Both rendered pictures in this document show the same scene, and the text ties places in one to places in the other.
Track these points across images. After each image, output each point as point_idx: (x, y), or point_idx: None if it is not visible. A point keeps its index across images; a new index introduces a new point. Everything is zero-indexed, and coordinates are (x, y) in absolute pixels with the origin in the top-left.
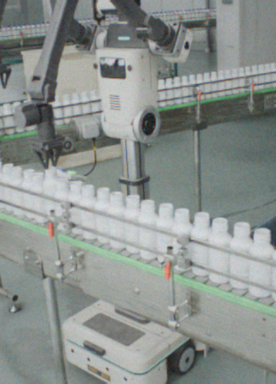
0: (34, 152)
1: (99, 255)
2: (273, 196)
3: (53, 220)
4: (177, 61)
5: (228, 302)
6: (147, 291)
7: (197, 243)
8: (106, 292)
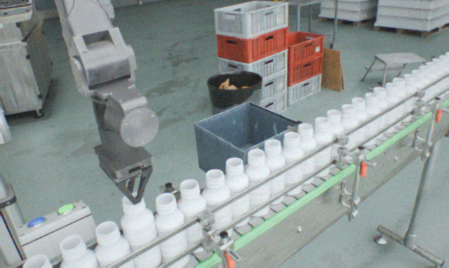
0: (122, 186)
1: (261, 234)
2: None
3: (233, 244)
4: (22, 18)
5: None
6: (309, 218)
7: (347, 135)
8: (265, 267)
